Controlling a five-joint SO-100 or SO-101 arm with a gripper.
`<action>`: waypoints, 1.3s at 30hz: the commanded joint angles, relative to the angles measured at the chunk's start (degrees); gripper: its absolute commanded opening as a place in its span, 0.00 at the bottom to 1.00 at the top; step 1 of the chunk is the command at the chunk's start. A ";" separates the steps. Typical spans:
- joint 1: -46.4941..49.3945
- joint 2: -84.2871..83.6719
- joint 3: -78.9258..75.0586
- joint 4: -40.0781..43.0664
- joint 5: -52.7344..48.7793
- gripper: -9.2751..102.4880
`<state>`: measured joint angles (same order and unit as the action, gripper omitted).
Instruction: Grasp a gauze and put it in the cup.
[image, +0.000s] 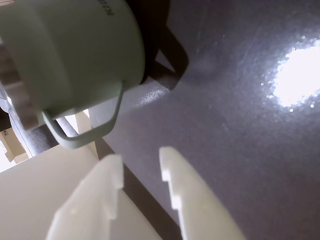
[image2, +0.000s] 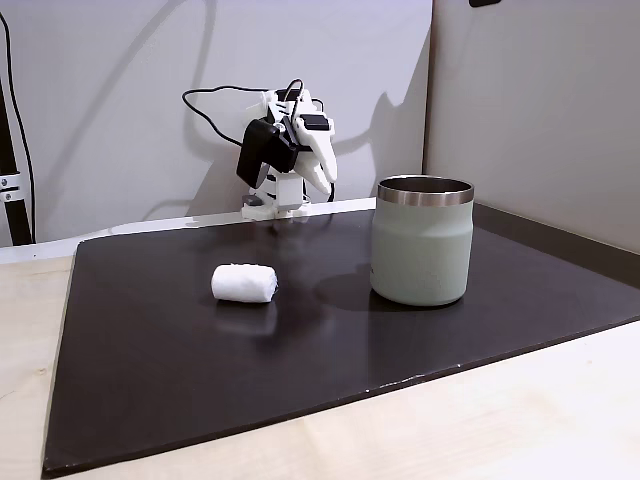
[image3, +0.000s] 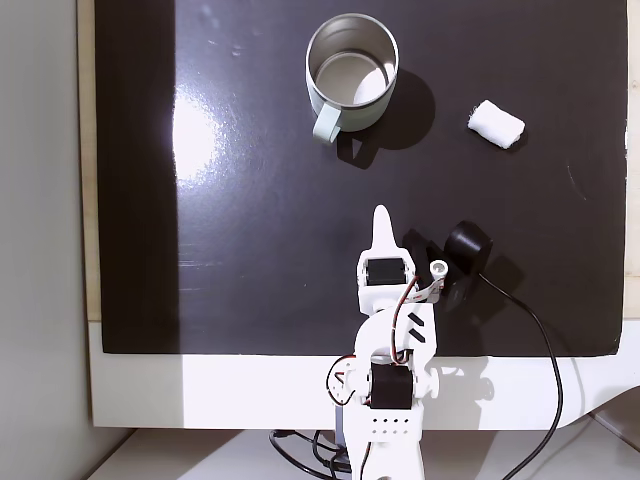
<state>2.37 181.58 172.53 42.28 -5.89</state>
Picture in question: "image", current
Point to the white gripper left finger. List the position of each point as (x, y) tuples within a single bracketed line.
[(87, 200)]

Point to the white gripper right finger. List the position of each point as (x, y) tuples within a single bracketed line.
[(197, 205)]

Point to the black table mat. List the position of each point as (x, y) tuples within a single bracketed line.
[(225, 150)]

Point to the beige cardboard box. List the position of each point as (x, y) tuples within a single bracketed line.
[(10, 143)]

